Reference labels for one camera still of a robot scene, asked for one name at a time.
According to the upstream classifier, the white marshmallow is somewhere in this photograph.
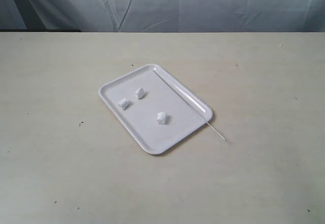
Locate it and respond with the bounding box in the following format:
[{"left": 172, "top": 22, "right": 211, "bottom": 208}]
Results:
[
  {"left": 118, "top": 98, "right": 130, "bottom": 110},
  {"left": 156, "top": 112, "right": 168, "bottom": 124},
  {"left": 135, "top": 87, "right": 146, "bottom": 100}
]

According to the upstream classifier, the white backdrop curtain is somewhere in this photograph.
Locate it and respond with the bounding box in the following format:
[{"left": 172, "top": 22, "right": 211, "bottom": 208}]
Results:
[{"left": 1, "top": 0, "right": 324, "bottom": 33}]

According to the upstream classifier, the white plastic tray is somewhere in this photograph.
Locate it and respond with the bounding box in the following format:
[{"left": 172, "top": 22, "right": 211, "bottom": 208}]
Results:
[{"left": 99, "top": 64, "right": 213, "bottom": 155}]

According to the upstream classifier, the thin metal skewer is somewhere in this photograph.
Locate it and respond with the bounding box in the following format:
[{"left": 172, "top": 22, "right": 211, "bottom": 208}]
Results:
[{"left": 154, "top": 71, "right": 227, "bottom": 142}]

